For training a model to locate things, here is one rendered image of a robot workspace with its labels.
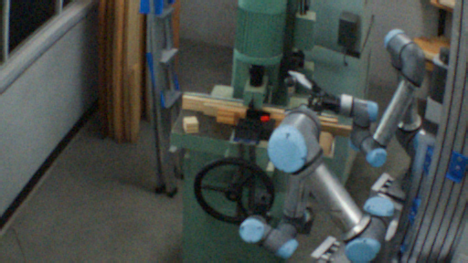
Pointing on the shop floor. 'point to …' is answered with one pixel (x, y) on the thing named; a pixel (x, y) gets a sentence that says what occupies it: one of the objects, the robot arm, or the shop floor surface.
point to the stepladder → (159, 52)
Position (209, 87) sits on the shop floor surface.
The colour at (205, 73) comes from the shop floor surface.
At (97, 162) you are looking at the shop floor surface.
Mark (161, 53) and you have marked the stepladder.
